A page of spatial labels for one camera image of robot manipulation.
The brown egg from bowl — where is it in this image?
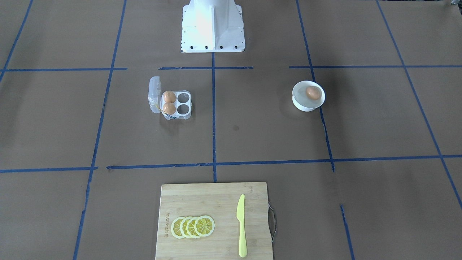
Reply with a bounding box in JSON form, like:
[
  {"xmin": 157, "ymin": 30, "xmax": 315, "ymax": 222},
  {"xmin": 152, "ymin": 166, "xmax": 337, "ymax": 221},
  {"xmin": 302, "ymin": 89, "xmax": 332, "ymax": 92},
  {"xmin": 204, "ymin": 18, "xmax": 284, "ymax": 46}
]
[{"xmin": 305, "ymin": 86, "xmax": 322, "ymax": 100}]

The white round bowl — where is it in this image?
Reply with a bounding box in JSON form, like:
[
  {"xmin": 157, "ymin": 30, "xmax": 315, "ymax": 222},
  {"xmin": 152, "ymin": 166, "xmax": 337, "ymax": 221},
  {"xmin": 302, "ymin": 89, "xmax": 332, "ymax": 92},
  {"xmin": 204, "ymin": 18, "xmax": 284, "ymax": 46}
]
[{"xmin": 292, "ymin": 81, "xmax": 326, "ymax": 112}]

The brown egg front slot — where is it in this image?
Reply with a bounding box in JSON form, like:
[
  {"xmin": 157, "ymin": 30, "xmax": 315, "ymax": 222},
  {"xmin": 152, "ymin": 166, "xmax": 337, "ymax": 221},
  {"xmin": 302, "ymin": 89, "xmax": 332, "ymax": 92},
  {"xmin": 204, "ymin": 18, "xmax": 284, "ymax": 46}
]
[{"xmin": 163, "ymin": 102, "xmax": 176, "ymax": 115}]

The lemon slice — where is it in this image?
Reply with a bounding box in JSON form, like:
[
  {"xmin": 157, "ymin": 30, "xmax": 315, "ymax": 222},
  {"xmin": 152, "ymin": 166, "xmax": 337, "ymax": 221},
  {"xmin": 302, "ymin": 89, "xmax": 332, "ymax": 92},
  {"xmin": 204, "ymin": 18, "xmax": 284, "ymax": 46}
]
[
  {"xmin": 180, "ymin": 217, "xmax": 192, "ymax": 238},
  {"xmin": 185, "ymin": 217, "xmax": 199, "ymax": 238},
  {"xmin": 194, "ymin": 215, "xmax": 215, "ymax": 237},
  {"xmin": 170, "ymin": 217, "xmax": 185, "ymax": 239}
]

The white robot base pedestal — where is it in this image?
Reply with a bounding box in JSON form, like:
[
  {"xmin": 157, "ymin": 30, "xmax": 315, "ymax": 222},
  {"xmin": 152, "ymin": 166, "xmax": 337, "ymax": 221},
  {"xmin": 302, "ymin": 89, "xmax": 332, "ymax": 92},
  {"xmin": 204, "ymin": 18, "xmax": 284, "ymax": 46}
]
[{"xmin": 180, "ymin": 0, "xmax": 246, "ymax": 53}]

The clear plastic egg box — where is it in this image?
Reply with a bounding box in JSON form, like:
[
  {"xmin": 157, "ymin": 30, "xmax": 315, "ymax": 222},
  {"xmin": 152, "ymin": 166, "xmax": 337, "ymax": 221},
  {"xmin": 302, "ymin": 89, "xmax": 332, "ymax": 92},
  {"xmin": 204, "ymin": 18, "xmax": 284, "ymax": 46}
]
[{"xmin": 148, "ymin": 76, "xmax": 192, "ymax": 120}]

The bamboo cutting board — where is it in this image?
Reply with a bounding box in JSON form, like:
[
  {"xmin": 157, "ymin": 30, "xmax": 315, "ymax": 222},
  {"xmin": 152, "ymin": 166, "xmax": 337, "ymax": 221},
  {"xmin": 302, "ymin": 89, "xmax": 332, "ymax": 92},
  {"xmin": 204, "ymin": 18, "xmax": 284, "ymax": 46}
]
[{"xmin": 155, "ymin": 182, "xmax": 274, "ymax": 260}]

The brown egg rear slot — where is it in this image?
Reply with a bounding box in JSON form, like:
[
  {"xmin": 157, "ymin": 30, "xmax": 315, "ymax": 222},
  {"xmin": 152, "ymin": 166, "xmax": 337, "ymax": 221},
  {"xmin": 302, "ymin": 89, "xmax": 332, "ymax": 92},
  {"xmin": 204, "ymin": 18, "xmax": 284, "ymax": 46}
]
[{"xmin": 163, "ymin": 91, "xmax": 177, "ymax": 103}]

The brown egg slot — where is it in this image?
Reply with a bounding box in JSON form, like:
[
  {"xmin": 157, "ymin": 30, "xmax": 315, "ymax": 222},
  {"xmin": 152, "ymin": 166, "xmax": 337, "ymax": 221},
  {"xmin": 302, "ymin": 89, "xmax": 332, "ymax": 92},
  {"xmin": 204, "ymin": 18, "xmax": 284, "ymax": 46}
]
[
  {"xmin": 163, "ymin": 102, "xmax": 176, "ymax": 115},
  {"xmin": 163, "ymin": 91, "xmax": 177, "ymax": 103}
]

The yellow plastic knife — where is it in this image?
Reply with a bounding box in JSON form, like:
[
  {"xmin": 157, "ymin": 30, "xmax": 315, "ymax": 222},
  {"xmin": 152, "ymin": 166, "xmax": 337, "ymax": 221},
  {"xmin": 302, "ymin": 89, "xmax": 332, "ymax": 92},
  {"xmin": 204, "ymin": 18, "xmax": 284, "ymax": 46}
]
[{"xmin": 236, "ymin": 194, "xmax": 247, "ymax": 258}]

